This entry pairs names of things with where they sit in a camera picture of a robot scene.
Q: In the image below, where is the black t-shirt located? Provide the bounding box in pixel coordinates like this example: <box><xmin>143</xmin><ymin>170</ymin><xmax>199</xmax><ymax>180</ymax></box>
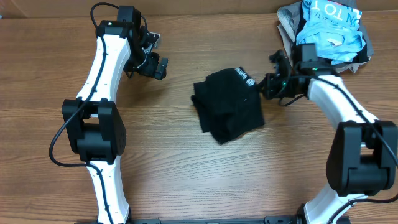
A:
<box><xmin>191</xmin><ymin>67</ymin><xmax>265</xmax><ymax>144</ymax></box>

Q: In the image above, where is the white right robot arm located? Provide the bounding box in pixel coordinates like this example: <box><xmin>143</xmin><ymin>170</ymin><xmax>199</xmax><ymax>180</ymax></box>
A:
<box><xmin>259</xmin><ymin>44</ymin><xmax>397</xmax><ymax>224</ymax></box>

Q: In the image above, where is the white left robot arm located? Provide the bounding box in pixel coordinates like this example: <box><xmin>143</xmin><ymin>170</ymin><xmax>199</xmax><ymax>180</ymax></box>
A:
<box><xmin>60</xmin><ymin>6</ymin><xmax>168</xmax><ymax>223</ymax></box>

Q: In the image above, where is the grey folded garment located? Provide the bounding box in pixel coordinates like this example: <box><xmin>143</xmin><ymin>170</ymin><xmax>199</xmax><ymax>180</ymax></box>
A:
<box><xmin>277</xmin><ymin>0</ymin><xmax>374</xmax><ymax>73</ymax></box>

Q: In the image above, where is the light blue printed t-shirt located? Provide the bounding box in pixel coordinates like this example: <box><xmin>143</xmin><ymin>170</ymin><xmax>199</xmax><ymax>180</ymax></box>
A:
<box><xmin>297</xmin><ymin>0</ymin><xmax>366</xmax><ymax>66</ymax></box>

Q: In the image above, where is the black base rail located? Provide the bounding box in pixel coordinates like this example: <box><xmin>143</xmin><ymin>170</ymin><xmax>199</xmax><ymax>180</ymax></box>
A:
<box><xmin>74</xmin><ymin>214</ymin><xmax>352</xmax><ymax>224</ymax></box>

